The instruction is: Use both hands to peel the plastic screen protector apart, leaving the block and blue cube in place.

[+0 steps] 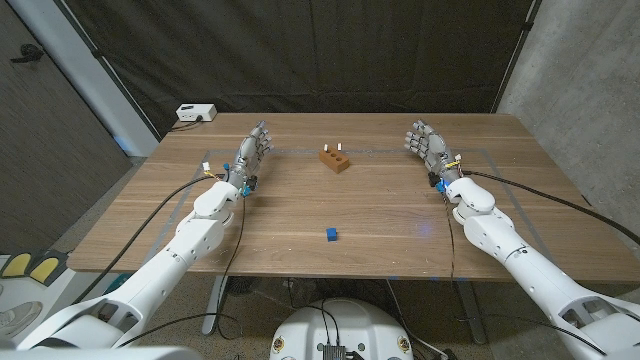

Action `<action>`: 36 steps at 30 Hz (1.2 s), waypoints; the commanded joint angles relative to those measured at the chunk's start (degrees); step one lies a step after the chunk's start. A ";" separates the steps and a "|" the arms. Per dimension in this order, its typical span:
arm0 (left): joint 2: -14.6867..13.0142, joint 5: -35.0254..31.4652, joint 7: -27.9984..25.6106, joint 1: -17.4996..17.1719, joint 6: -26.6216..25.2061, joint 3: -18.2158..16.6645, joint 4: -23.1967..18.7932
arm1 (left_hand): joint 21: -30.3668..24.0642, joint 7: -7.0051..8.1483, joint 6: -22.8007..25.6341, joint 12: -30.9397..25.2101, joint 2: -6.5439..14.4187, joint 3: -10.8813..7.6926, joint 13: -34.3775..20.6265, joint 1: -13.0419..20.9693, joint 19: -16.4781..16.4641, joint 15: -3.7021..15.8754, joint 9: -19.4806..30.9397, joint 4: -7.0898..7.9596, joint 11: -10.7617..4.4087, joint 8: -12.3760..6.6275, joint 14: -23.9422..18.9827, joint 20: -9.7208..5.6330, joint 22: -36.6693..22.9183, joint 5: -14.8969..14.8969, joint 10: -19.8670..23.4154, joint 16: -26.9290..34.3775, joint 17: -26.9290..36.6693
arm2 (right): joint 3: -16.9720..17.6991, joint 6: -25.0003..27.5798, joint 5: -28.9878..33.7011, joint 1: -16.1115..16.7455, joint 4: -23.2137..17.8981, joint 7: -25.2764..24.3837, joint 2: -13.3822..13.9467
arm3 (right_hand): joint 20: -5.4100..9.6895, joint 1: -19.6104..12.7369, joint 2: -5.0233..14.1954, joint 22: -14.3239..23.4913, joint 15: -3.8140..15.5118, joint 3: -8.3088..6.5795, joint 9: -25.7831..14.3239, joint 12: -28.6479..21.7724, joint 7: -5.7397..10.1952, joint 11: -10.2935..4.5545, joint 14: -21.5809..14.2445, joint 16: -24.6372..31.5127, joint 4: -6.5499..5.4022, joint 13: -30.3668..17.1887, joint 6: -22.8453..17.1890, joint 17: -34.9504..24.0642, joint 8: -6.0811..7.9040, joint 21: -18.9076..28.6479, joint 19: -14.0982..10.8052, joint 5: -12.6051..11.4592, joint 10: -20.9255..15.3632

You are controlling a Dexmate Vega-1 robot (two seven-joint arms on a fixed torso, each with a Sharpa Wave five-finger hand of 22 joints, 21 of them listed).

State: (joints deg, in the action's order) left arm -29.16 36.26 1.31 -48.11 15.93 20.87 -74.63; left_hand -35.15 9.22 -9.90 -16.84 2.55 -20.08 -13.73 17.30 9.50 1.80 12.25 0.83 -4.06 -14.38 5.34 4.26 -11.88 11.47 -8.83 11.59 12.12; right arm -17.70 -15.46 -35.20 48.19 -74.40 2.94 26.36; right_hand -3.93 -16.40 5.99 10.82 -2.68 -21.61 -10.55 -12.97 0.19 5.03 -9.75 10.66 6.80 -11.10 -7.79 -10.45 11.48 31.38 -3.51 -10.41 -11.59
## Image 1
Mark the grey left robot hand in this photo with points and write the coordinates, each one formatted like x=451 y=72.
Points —
x=247 y=155

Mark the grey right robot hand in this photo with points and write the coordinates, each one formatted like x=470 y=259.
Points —
x=434 y=147

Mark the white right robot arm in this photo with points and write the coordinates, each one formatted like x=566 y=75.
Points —
x=500 y=240

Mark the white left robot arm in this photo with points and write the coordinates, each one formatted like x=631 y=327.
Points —
x=165 y=265

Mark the brown block with holes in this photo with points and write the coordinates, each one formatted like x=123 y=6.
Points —
x=334 y=161

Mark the small blue cube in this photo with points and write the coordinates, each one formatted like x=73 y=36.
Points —
x=332 y=235

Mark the grey tape outline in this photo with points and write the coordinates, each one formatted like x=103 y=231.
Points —
x=400 y=150

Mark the white power strip box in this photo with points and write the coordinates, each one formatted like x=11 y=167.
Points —
x=196 y=112

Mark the black backdrop curtain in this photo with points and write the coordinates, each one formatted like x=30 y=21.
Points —
x=300 y=50

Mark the black backdrop stand pole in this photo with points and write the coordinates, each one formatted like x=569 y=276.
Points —
x=117 y=82
x=515 y=55

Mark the grey table leg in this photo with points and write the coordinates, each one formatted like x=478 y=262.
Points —
x=214 y=305
x=472 y=310

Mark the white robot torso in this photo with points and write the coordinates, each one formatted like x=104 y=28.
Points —
x=345 y=325

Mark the yellow foot pedal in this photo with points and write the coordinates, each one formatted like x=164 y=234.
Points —
x=16 y=265
x=45 y=269

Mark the white shoe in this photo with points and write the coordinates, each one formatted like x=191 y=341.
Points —
x=17 y=317

